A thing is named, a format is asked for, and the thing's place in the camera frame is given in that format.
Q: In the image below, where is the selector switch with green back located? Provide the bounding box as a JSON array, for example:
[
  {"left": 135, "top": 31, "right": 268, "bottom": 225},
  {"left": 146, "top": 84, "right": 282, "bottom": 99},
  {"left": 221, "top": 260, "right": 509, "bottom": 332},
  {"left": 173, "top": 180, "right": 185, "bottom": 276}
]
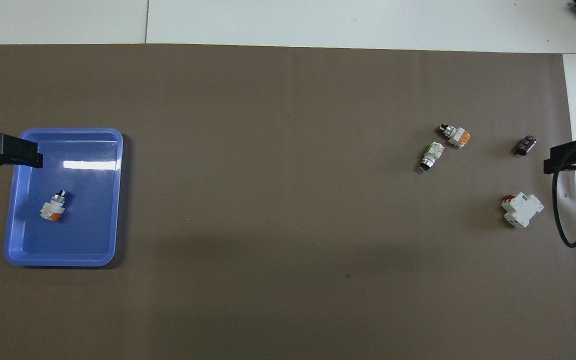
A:
[{"left": 419, "top": 142, "right": 445, "bottom": 174}]

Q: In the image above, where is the brown paper table mat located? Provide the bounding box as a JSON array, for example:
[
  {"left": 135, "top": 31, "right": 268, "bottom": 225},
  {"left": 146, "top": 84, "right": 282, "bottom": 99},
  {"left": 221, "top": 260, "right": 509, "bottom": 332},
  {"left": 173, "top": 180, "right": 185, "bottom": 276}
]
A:
[{"left": 0, "top": 44, "right": 576, "bottom": 360}]

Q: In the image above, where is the selector switch with orange back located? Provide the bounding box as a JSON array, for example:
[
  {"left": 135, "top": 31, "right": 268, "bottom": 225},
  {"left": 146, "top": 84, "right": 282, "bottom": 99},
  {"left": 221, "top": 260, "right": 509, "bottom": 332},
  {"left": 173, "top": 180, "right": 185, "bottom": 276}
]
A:
[
  {"left": 436, "top": 123, "right": 471, "bottom": 149},
  {"left": 39, "top": 189, "right": 69, "bottom": 222}
]

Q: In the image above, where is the small dark brown component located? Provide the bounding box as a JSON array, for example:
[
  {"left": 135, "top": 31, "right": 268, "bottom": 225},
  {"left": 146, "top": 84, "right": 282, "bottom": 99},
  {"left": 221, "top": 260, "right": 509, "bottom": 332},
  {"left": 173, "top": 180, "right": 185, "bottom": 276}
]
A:
[{"left": 515, "top": 134, "right": 539, "bottom": 157}]

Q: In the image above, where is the white circuit breaker red lever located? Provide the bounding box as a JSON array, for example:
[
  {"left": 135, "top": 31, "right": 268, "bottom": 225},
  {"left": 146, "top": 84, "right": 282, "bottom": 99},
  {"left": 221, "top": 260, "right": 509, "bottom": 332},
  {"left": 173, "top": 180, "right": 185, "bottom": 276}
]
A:
[{"left": 501, "top": 192, "right": 545, "bottom": 229}]

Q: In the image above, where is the blue plastic tray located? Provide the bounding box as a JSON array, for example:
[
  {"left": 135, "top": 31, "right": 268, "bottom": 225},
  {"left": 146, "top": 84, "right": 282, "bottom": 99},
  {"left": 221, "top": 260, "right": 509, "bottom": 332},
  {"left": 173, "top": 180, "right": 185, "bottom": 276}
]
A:
[{"left": 3, "top": 127, "right": 124, "bottom": 268}]

